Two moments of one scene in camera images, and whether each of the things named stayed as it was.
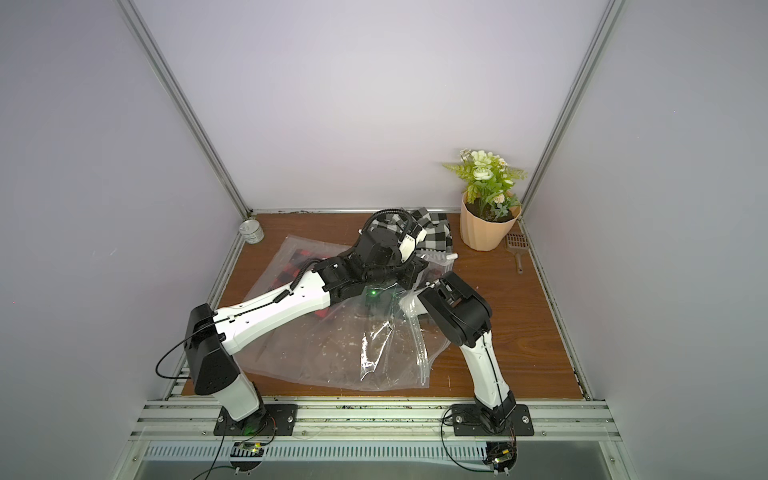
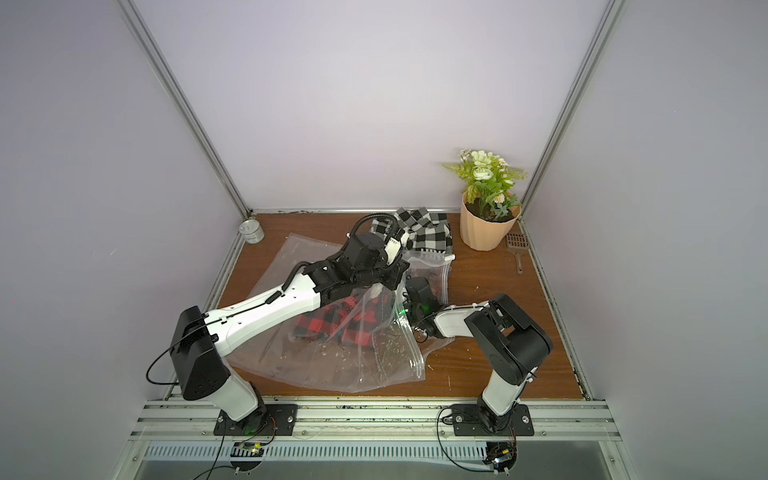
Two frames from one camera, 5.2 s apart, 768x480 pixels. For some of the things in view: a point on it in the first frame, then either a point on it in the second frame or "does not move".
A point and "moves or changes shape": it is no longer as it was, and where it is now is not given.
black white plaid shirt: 437,236 does not move
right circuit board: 503,455 does not move
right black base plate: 467,422 does not move
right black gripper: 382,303 -> 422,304
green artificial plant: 492,182 does not move
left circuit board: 246,449 does not move
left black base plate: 280,420 does not move
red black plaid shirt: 298,264 -> 353,320
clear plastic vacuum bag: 381,337 moves or changes shape
